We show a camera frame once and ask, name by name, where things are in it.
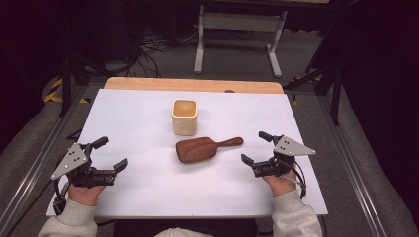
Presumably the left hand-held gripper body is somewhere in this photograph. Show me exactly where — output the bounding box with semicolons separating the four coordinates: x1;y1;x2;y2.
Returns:
50;142;119;190

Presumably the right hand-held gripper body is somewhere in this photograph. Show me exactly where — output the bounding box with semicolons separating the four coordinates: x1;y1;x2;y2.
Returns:
251;134;317;179

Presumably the person's left hand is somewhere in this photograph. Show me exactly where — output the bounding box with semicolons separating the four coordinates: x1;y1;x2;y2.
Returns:
66;185;107;207

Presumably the person's right hand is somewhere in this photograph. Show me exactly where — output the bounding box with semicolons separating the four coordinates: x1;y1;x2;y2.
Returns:
262;169;298;198

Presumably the white table cover board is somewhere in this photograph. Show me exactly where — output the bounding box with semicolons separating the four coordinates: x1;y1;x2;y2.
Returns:
45;88;329;220

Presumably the brown wooden hairbrush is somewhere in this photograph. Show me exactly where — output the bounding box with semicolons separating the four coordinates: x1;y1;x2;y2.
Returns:
175;136;245;165

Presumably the black tripod stand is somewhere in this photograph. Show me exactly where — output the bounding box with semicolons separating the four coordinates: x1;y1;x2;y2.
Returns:
58;53;112;119
284;48;344;126

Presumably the yellow black hazard tape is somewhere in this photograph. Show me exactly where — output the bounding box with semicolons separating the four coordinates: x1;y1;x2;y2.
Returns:
43;77;91;105

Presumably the cream square cup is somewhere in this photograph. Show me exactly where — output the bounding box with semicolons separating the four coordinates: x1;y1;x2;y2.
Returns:
171;98;199;137

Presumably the person's torso dark clothing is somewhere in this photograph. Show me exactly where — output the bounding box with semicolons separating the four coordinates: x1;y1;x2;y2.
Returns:
113;218;260;237

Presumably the aluminium rail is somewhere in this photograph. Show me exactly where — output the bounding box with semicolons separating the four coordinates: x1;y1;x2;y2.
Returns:
0;84;88;237
316;94;389;237

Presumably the right hand-held gripper black cable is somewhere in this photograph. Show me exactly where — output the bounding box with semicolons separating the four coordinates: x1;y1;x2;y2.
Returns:
282;159;308;200

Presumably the hand-held gripper black cable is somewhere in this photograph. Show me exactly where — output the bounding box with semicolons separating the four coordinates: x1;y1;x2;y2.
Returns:
282;159;308;200
52;180;71;217

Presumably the left hand-held gripper black cable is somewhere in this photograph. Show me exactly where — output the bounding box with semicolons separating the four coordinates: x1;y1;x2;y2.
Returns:
52;180;71;217

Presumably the tangle of black floor cables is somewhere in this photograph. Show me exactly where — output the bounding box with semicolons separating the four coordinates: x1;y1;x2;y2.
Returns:
123;28;201;79

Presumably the white metal stand frame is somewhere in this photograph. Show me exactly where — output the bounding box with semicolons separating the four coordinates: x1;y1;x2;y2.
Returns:
193;4;289;79

